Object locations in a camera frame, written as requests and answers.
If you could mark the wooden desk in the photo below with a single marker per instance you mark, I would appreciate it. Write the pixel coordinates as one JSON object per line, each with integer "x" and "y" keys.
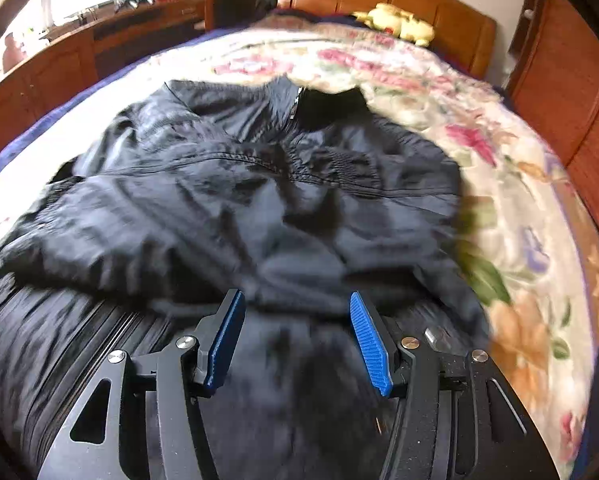
{"x": 54, "y": 75}

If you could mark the black jacket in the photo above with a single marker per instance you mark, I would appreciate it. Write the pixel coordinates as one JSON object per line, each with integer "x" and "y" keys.
{"x": 229, "y": 210}

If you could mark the floral blanket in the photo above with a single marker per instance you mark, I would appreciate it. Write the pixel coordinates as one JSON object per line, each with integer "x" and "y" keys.
{"x": 504, "y": 210}

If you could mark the wooden bed headboard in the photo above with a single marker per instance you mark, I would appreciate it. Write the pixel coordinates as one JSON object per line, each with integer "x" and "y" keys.
{"x": 459, "y": 30}

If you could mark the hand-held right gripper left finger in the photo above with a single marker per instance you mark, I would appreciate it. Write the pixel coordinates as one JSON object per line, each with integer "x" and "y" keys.
{"x": 224, "y": 340}

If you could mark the wooden slatted wardrobe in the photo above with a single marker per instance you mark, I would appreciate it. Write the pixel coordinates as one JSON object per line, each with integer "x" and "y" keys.
{"x": 579, "y": 110}

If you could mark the black device on stand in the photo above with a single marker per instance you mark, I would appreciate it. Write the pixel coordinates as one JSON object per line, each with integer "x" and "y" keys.
{"x": 134, "y": 1}

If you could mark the yellow plush toy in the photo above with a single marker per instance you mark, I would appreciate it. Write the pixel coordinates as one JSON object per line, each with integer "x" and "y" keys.
{"x": 399, "y": 22}

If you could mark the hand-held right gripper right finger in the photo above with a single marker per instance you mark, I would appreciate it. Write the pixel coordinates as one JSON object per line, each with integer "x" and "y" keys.
{"x": 372, "y": 345}

